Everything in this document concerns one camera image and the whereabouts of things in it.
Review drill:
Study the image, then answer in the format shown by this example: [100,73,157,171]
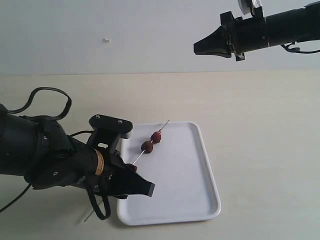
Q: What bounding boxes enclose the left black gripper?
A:
[74,147,155,199]

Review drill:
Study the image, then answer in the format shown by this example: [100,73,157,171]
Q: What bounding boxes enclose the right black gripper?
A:
[193,6,269,62]

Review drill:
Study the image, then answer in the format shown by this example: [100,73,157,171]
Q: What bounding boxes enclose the thin metal skewer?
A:
[83,119,170,223]

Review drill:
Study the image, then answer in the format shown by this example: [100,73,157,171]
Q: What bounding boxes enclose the dried red date front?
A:
[140,141,154,154]

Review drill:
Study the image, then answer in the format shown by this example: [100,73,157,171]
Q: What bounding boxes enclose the dried red date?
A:
[150,131,162,144]
[140,141,154,154]
[126,163,138,172]

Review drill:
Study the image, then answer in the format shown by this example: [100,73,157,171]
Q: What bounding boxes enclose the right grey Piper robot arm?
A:
[193,0,320,61]

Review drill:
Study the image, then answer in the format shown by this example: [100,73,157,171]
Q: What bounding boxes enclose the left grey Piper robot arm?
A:
[0,107,155,198]

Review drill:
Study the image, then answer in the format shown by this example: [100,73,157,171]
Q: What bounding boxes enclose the white plastic tray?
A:
[117,121,221,226]

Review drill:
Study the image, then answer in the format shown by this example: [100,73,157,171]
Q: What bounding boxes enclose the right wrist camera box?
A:
[237,0,263,16]

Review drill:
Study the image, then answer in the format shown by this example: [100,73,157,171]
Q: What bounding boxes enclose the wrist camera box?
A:
[86,114,133,154]
[237,0,263,16]

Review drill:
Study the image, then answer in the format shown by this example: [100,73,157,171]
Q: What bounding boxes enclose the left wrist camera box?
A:
[86,114,133,154]

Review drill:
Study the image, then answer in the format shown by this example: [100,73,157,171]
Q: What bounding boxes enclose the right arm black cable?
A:
[280,41,320,55]

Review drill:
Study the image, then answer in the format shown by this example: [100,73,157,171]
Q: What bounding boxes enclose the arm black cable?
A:
[0,86,112,221]
[280,41,320,55]

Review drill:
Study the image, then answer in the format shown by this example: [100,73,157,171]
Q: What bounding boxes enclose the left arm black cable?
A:
[0,86,112,221]

